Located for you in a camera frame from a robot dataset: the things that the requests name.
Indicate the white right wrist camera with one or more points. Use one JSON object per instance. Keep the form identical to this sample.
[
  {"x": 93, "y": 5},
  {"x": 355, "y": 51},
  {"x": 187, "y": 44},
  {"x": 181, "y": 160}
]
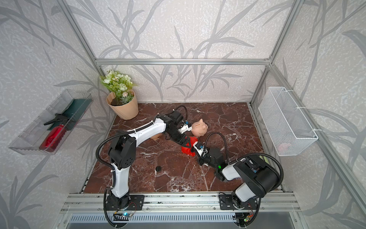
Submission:
[{"x": 199, "y": 148}]

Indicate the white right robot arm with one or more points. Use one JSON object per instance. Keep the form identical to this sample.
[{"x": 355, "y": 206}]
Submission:
[{"x": 260, "y": 173}]

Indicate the terracotta pot with flowers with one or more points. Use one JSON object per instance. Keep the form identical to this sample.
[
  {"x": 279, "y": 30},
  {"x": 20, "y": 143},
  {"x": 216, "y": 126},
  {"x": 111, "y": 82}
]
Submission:
[{"x": 121, "y": 99}]

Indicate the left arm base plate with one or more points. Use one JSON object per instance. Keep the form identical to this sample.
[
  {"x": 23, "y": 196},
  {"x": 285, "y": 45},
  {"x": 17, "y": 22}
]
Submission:
[{"x": 129, "y": 203}]

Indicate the black round plug left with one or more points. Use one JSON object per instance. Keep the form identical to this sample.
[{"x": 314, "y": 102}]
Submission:
[{"x": 158, "y": 168}]

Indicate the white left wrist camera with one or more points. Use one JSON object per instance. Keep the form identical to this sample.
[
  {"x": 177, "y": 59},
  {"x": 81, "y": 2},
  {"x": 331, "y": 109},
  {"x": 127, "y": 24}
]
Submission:
[{"x": 186, "y": 127}]

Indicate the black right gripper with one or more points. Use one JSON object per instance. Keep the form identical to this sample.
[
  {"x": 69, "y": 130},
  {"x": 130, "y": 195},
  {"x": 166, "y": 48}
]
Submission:
[{"x": 199, "y": 160}]

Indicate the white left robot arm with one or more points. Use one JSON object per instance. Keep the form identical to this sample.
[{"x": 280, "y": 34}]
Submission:
[{"x": 119, "y": 151}]

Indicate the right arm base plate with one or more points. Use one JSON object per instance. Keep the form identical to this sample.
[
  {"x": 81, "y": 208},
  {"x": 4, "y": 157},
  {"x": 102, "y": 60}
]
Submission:
[{"x": 227, "y": 202}]

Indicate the pale pink piggy bank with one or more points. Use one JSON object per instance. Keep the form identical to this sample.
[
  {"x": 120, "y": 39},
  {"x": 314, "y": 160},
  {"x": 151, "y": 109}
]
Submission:
[{"x": 199, "y": 128}]

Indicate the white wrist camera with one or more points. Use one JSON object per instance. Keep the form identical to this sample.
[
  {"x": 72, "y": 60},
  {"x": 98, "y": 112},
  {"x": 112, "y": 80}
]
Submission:
[
  {"x": 199, "y": 148},
  {"x": 186, "y": 127}
]

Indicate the aluminium frame profile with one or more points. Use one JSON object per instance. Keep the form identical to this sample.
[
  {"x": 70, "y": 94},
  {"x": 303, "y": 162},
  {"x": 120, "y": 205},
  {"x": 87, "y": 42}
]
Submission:
[{"x": 353, "y": 186}]

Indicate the red spray bottle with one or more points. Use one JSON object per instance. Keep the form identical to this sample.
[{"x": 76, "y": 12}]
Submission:
[{"x": 56, "y": 134}]

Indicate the green cloth in tray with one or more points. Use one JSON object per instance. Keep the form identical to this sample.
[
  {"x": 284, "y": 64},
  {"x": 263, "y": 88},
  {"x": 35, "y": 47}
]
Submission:
[{"x": 74, "y": 112}]

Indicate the red piggy bank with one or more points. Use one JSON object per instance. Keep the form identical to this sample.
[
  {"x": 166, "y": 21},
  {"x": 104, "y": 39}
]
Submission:
[{"x": 187, "y": 148}]

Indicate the clear plastic wall tray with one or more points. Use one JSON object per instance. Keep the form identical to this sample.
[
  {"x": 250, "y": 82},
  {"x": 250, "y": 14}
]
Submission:
[{"x": 46, "y": 134}]

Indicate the white wire mesh basket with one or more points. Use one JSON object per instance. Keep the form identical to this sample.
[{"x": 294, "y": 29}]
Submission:
[{"x": 289, "y": 129}]

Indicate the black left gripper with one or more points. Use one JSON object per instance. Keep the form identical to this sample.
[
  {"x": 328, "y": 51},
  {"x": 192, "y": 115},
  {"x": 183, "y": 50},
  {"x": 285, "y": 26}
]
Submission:
[{"x": 180, "y": 141}]

